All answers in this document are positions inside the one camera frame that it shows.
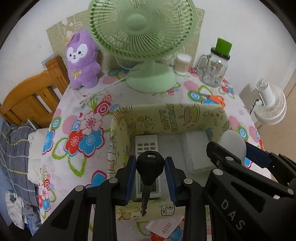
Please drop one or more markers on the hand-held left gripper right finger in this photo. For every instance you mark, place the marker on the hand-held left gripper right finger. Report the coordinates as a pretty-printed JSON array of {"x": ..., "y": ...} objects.
[{"x": 170, "y": 180}]

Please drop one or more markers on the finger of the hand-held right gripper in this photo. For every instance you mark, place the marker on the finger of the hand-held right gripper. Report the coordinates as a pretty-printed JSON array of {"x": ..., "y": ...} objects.
[
  {"x": 256, "y": 155},
  {"x": 222, "y": 162}
]

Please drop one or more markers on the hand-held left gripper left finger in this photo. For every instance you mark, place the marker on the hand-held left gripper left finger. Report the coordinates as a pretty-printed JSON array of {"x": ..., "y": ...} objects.
[{"x": 129, "y": 178}]

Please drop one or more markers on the white round case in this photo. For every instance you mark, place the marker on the white round case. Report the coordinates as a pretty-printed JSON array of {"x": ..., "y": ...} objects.
[{"x": 232, "y": 146}]

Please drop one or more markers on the black car key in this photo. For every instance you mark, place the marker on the black car key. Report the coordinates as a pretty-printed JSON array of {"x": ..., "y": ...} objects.
[{"x": 150, "y": 166}]

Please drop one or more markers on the white rectangular box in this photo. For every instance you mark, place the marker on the white rectangular box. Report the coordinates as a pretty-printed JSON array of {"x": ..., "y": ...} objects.
[{"x": 198, "y": 150}]

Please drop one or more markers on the white remote control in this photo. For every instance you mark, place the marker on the white remote control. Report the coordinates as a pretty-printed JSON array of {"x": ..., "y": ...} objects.
[{"x": 146, "y": 143}]

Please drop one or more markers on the white 45W label card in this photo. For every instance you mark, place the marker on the white 45W label card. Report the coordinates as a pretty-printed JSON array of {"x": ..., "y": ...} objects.
[{"x": 165, "y": 226}]

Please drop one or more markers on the yellow printed storage box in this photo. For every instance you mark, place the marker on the yellow printed storage box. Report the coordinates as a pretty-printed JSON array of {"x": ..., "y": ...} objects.
[{"x": 171, "y": 118}]

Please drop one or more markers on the white floor fan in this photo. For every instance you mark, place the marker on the white floor fan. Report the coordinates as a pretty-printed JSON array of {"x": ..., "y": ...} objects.
[{"x": 270, "y": 102}]

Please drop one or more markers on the floral tablecloth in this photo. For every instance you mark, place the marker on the floral tablecloth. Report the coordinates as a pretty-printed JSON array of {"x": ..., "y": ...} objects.
[{"x": 76, "y": 129}]

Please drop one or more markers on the cotton swab container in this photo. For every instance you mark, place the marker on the cotton swab container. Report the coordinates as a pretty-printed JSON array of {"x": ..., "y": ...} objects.
[{"x": 182, "y": 64}]

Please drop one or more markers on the green plastic cup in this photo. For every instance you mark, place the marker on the green plastic cup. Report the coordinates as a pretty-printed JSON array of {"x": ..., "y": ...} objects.
[{"x": 223, "y": 47}]

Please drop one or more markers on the crumpled printed clothes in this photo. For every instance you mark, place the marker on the crumpled printed clothes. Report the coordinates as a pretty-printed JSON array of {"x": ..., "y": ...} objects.
[{"x": 16, "y": 208}]

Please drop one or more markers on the grey plaid pillow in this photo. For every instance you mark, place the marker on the grey plaid pillow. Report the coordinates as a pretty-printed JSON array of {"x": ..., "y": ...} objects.
[{"x": 13, "y": 150}]

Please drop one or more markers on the purple plush toy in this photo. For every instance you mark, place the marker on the purple plush toy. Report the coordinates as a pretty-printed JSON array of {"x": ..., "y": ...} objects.
[{"x": 83, "y": 67}]

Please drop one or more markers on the wooden bed headboard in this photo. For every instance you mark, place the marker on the wooden bed headboard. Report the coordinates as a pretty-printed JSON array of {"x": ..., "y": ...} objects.
[{"x": 25, "y": 97}]

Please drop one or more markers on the light blue paper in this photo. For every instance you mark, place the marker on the light blue paper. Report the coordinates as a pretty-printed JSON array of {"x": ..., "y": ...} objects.
[{"x": 47, "y": 60}]

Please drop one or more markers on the green desk fan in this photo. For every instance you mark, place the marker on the green desk fan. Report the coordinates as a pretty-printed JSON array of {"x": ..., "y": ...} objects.
[{"x": 138, "y": 20}]

